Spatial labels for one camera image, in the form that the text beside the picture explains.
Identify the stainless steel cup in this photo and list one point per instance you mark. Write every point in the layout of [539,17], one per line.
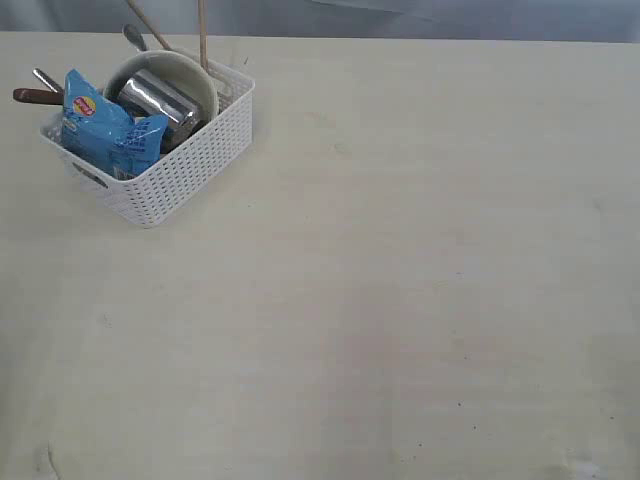
[144,93]

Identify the blue chips bag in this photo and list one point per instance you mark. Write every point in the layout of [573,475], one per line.
[105,135]

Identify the wooden chopstick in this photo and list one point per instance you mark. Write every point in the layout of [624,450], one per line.
[145,20]
[203,57]

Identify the reddish brown wooden spoon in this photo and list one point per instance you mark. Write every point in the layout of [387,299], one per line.
[38,96]

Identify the white woven plastic basket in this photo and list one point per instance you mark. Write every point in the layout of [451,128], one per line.
[148,199]

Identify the white ceramic bowl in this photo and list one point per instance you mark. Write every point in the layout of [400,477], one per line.
[179,70]

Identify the silver metal spoon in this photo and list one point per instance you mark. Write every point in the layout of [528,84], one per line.
[134,37]

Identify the silver metal knife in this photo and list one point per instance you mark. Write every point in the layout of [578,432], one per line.
[47,81]

